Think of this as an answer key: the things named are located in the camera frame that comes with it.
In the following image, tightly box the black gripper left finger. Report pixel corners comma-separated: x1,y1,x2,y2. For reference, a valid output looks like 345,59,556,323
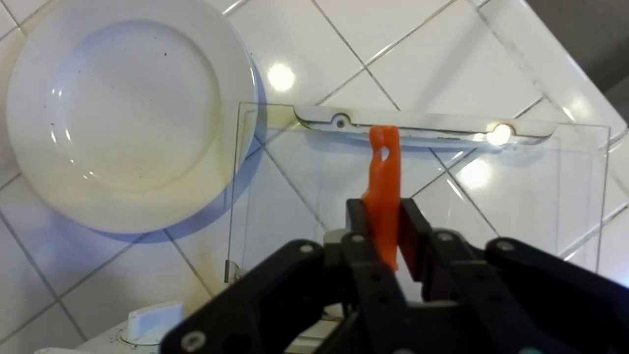
342,199,424,354

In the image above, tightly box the glass oven door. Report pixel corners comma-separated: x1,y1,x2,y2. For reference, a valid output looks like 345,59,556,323
228,104,609,277

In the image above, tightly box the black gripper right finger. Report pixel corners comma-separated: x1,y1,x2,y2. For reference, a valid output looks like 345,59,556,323
399,199,564,354

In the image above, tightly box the orange-handled metal spatula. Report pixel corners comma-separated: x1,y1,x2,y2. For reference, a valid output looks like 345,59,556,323
361,126,401,269

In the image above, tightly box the white round plate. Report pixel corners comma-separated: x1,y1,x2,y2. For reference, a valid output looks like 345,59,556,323
5,0,257,234

